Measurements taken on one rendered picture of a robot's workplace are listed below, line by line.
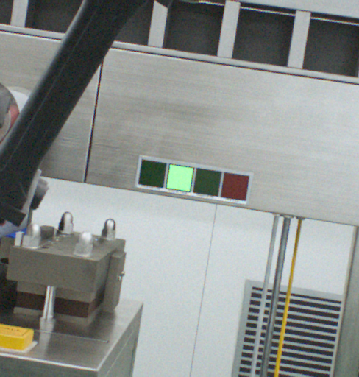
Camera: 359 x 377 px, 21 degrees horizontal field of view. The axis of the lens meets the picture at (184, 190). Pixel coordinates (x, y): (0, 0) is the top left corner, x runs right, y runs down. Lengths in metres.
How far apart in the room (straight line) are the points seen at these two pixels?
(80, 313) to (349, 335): 0.73
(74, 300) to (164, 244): 2.64
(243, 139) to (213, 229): 2.37
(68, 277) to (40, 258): 0.06
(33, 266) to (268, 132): 0.62
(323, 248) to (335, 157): 2.38
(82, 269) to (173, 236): 2.70
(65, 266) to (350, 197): 0.67
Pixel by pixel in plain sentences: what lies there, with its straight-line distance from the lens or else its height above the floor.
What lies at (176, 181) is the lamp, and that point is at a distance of 2.05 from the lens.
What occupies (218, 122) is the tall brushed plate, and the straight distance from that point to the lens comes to 2.06.
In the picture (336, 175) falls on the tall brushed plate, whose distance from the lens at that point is 2.06.
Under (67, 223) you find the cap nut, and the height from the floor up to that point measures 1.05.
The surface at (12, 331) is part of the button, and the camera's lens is 1.56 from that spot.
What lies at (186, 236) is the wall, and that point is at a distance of 4.41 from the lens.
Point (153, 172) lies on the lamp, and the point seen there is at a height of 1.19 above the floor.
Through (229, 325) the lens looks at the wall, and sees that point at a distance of 4.46.
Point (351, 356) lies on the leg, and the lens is 2.28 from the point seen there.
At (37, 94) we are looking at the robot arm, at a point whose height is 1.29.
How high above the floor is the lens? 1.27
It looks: 3 degrees down
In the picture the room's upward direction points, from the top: 9 degrees clockwise
